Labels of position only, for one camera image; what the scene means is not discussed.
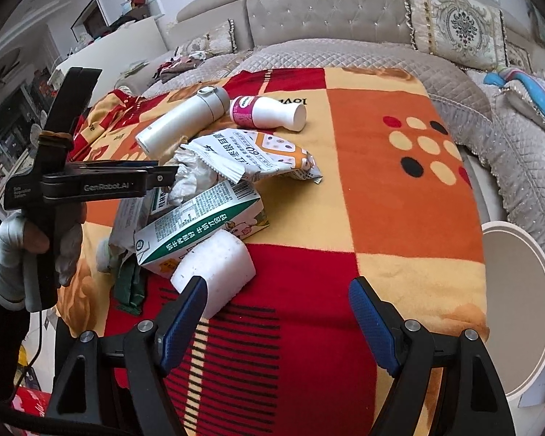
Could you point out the white printed carton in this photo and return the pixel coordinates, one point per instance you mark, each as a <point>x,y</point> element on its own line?
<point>127,222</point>

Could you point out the white bottle pink label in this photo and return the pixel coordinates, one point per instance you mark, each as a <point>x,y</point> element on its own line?
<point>272,113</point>

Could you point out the grey quilted sofa cover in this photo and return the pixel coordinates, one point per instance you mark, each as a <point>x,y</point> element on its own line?
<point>517,145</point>

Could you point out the red bag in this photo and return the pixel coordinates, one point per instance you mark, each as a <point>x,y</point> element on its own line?
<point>27,402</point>

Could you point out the white thermos bottle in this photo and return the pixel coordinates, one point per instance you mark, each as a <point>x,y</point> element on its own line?
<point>177,122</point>

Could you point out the grey tufted sofa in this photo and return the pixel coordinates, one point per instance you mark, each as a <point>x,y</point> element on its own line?
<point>322,9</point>

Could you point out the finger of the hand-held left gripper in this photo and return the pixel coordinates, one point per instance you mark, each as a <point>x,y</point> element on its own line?
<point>118,164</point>
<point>163,178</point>

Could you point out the white tissue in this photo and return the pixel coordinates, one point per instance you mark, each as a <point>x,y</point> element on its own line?
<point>186,181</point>

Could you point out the pile of clothes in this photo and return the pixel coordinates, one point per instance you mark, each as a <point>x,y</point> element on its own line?
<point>177,70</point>

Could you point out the person's left hand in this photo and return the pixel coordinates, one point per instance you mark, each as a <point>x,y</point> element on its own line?
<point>7,259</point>

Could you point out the patterned beige cushion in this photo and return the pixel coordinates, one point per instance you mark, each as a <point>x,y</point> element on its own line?
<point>520,57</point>

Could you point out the white cabinet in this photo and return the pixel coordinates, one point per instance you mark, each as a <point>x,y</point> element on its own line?
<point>113,50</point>

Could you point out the person's left forearm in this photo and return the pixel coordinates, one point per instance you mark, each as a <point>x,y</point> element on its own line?
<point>0,349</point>

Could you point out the red orange printed blanket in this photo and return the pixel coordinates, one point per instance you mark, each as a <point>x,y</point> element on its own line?
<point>390,190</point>

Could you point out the dark green packet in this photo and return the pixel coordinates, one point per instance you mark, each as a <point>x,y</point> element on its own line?
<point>129,288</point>

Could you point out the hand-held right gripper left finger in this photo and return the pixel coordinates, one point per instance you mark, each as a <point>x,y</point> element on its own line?
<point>184,322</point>

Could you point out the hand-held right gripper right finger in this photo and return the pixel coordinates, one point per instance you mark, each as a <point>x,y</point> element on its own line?
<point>372,327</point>

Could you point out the white foam block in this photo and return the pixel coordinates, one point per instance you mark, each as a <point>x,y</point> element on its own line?
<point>218,259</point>

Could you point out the white round trash bin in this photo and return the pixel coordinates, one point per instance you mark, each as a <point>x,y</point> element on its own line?
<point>513,304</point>

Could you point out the small striped beige cushion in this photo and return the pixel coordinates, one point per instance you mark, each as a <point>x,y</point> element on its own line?
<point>213,41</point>

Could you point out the green white milk carton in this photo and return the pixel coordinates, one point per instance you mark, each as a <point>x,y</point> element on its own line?
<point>200,222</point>

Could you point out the glass display cabinet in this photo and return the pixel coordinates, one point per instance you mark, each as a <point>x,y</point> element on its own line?
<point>9,113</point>

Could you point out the white orange snack packet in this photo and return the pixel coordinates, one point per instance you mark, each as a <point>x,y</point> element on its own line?
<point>263,154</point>

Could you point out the blue patterned cloth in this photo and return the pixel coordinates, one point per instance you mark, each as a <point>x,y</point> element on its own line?
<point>527,91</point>

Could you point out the embroidered beige cushion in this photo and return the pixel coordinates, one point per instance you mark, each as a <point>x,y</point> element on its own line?
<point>458,22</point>

